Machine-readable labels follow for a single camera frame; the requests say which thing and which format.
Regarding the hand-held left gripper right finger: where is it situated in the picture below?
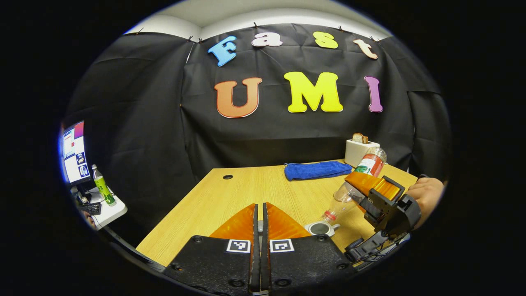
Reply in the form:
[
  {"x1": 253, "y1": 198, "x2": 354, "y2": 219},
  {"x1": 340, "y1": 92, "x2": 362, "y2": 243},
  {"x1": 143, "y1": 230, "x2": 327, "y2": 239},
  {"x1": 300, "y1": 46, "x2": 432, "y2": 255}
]
[{"x1": 262, "y1": 201, "x2": 358, "y2": 294}]

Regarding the clear water bottle red label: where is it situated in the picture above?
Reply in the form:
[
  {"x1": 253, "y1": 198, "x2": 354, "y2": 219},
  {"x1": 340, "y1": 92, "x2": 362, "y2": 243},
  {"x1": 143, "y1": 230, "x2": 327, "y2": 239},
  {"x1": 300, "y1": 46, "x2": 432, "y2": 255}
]
[{"x1": 321, "y1": 147, "x2": 388, "y2": 225}]

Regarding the white teacup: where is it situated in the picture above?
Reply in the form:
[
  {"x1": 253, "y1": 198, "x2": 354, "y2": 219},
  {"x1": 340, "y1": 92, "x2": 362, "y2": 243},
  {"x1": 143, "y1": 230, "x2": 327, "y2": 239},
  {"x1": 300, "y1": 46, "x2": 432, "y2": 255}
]
[{"x1": 304, "y1": 221, "x2": 341, "y2": 237}]

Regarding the computer monitor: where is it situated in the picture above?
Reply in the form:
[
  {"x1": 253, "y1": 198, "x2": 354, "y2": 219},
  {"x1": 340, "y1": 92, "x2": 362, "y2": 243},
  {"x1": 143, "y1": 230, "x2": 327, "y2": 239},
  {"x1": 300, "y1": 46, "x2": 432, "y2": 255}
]
[{"x1": 61, "y1": 120, "x2": 92, "y2": 185}]

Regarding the black backdrop cloth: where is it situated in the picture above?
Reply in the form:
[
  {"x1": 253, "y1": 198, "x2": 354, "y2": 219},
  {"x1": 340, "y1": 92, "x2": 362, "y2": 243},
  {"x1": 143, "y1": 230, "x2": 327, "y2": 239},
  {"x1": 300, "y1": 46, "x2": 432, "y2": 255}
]
[{"x1": 64, "y1": 23, "x2": 452, "y2": 247}]

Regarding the white toaster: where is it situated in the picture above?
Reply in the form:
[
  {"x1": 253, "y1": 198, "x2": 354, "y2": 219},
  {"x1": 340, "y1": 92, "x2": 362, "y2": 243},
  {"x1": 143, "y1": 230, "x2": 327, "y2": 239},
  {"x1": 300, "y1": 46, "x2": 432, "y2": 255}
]
[{"x1": 344, "y1": 139, "x2": 381, "y2": 168}]

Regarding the green drink bottle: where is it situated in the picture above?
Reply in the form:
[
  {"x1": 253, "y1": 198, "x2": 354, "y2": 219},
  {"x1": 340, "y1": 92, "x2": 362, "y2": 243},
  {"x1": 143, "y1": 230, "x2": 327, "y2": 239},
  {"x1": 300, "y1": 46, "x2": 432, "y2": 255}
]
[{"x1": 91, "y1": 164, "x2": 117, "y2": 206}]

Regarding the blue towel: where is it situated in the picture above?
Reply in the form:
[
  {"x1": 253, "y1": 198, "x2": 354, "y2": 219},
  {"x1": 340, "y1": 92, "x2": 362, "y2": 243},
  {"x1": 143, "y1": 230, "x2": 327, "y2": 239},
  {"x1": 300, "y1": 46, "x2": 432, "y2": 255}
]
[{"x1": 284, "y1": 161, "x2": 353, "y2": 182}]

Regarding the white side table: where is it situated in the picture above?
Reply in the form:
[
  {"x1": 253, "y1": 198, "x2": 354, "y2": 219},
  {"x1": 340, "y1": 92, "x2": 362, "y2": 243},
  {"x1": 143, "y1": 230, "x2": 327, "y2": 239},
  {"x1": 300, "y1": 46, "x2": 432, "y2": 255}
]
[{"x1": 80, "y1": 187, "x2": 128, "y2": 230}]

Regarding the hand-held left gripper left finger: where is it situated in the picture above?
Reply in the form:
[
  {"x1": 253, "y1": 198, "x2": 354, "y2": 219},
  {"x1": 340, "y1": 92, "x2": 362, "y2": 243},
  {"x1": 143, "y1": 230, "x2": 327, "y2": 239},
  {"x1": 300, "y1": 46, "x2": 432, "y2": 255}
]
[{"x1": 162, "y1": 203, "x2": 260, "y2": 296}]

